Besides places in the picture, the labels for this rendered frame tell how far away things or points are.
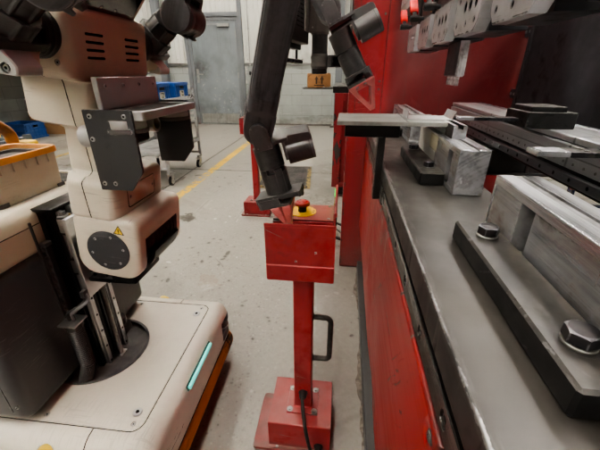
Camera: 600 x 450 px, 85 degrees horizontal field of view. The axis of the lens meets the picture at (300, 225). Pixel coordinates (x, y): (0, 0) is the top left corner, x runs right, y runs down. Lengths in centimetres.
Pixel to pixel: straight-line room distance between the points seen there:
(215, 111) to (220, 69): 91
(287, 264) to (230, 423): 74
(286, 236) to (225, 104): 759
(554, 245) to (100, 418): 107
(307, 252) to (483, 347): 46
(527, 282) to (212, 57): 808
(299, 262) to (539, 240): 47
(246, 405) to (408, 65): 163
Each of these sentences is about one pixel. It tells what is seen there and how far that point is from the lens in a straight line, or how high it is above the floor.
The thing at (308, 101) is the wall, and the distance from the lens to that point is 789.
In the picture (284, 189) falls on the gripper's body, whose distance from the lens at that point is 71.
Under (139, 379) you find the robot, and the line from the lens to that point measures 118.
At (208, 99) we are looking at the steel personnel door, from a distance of 837.
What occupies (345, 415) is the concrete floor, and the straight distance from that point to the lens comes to 136.
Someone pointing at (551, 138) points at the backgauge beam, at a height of 97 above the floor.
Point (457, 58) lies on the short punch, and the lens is 93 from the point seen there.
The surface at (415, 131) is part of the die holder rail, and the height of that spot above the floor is 92.
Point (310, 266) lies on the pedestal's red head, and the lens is 76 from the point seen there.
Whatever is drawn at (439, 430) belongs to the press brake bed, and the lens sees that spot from 43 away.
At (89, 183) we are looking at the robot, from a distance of 85.
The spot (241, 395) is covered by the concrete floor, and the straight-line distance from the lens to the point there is 142.
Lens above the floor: 111
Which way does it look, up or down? 25 degrees down
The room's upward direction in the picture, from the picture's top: straight up
